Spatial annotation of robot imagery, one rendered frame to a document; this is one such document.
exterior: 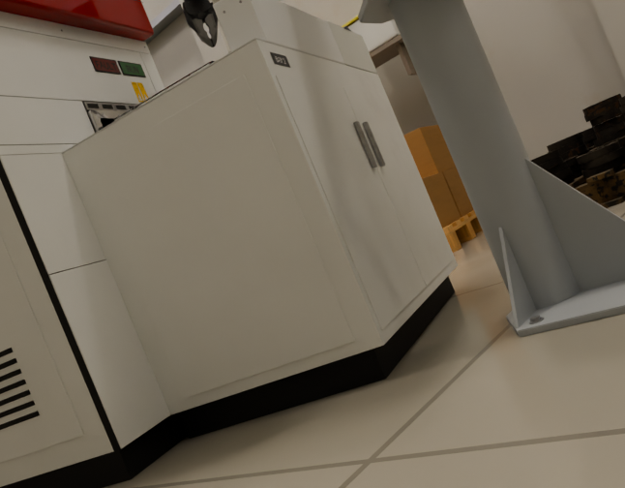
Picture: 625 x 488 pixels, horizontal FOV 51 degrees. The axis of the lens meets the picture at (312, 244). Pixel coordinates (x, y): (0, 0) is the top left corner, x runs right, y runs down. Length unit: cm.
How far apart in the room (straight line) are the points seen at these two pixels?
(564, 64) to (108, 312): 360
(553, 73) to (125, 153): 346
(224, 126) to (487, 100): 60
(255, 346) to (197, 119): 55
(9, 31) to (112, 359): 89
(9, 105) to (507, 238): 124
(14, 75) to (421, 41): 102
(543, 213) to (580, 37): 315
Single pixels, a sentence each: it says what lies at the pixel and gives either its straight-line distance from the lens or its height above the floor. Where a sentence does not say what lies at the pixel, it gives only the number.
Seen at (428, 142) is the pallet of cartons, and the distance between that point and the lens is 423.
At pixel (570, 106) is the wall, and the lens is 467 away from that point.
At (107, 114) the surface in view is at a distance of 204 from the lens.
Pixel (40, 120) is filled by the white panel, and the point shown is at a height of 91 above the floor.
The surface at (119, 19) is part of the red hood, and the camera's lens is 228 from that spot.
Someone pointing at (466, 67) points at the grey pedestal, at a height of 58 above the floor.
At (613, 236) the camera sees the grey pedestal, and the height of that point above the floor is 11.
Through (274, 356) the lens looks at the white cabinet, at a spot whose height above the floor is 14.
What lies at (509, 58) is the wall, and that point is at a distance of 478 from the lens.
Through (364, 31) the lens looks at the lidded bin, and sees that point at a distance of 466.
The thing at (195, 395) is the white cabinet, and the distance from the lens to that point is 173.
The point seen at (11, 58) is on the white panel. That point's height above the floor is 108.
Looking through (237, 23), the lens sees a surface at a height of 89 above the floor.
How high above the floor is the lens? 35
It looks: level
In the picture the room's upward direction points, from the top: 23 degrees counter-clockwise
